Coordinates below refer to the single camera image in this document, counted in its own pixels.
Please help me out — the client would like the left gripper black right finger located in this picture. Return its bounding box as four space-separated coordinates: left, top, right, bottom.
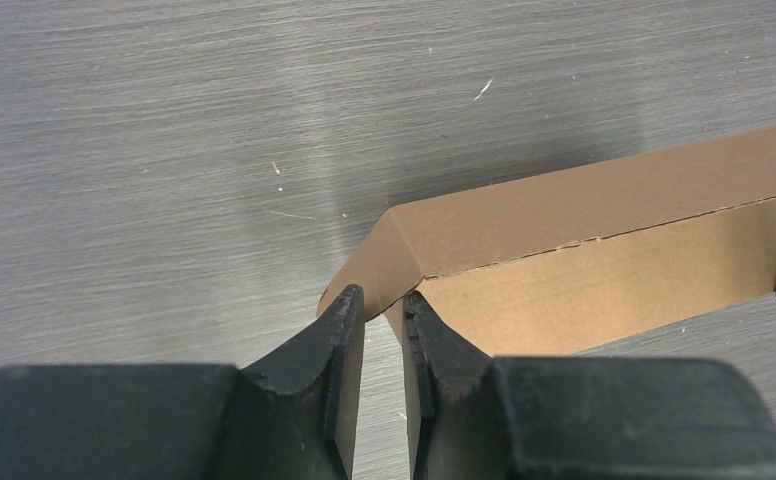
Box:
401 292 776 479

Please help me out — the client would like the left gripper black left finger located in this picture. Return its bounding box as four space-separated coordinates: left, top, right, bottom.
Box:
0 285 365 479

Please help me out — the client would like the brown cardboard box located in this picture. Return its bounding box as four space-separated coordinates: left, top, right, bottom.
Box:
318 126 776 355

